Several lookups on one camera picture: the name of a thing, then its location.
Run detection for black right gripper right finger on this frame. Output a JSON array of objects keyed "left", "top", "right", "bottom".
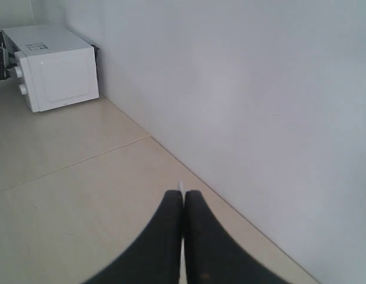
[{"left": 183, "top": 190, "right": 307, "bottom": 283}]

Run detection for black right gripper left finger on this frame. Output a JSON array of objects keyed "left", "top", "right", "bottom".
[{"left": 86, "top": 190, "right": 183, "bottom": 284}]

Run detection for white microwave oven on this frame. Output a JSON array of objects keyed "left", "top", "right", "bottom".
[{"left": 0, "top": 25, "right": 99, "bottom": 112}]

